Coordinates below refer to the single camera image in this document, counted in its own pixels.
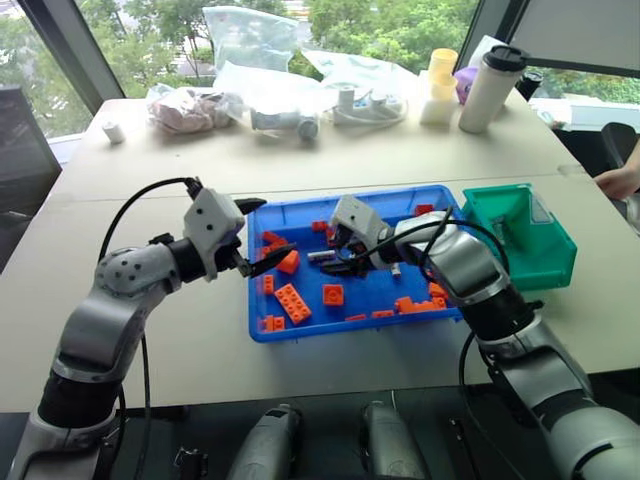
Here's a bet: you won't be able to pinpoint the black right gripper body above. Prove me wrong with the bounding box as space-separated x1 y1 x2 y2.
343 233 384 275

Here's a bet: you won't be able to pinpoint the large orange toy brick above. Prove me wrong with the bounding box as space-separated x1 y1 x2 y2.
273 282 314 327

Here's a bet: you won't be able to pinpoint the plastic bag with pink contents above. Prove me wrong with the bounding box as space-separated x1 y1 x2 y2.
146 84 242 135

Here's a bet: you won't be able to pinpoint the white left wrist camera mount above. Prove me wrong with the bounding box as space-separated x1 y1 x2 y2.
181 187 247 284

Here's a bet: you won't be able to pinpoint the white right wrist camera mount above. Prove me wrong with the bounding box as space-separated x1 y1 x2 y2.
329 194 392 251

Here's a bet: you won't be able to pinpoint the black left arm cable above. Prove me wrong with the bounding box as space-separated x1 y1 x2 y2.
98 176 204 480

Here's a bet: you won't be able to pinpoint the stacked yellow cups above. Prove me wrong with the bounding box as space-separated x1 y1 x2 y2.
428 48 460 101

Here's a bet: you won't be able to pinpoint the clear bag with grey parts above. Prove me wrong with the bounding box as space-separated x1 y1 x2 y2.
213 59 342 145

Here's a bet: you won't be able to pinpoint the black round object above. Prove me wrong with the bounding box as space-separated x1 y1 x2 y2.
514 69 545 102

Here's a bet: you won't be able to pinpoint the grey rounded robot leg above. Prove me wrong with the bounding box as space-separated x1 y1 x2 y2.
225 403 304 480
359 399 430 480

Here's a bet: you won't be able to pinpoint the tall clear plastic bag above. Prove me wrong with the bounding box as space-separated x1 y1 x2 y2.
201 5 301 77

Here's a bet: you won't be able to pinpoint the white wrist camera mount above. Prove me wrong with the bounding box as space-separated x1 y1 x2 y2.
329 194 392 251
181 187 247 284

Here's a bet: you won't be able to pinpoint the orange wedge toy brick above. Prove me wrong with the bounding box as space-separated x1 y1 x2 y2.
275 249 302 276

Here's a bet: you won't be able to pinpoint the white tumbler with black lid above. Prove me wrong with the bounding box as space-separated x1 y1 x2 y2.
457 44 531 135

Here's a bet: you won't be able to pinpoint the grey window blind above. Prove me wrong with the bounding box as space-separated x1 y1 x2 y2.
507 0 640 79

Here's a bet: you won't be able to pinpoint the long stepped orange toy brick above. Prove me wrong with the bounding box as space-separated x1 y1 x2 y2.
394 296 449 316

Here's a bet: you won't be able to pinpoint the purple plastic object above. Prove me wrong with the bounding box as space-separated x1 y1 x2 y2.
452 66 482 107

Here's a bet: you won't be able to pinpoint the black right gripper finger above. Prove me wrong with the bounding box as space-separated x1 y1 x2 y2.
319 260 369 279
326 224 348 259

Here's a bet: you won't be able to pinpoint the white foam block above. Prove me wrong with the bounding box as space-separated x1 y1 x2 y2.
418 69 459 127

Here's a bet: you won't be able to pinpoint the clear bag with white adapter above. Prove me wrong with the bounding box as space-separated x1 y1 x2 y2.
299 47 422 127

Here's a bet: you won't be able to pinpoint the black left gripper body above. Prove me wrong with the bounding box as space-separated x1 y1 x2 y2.
212 234 252 277

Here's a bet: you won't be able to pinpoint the orange toy brick cluster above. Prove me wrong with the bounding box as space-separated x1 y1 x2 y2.
260 230 291 257

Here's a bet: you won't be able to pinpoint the blue plastic bin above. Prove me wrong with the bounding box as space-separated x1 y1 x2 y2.
247 184 470 344

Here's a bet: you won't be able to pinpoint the small white cup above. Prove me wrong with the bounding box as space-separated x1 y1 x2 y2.
101 121 126 146

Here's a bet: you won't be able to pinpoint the green plastic bin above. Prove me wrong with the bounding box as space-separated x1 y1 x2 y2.
461 182 579 293

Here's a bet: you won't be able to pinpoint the bystander bare hand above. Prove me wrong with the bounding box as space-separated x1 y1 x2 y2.
594 166 640 202

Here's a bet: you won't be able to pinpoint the black office chair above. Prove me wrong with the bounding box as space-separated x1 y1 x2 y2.
599 121 640 172

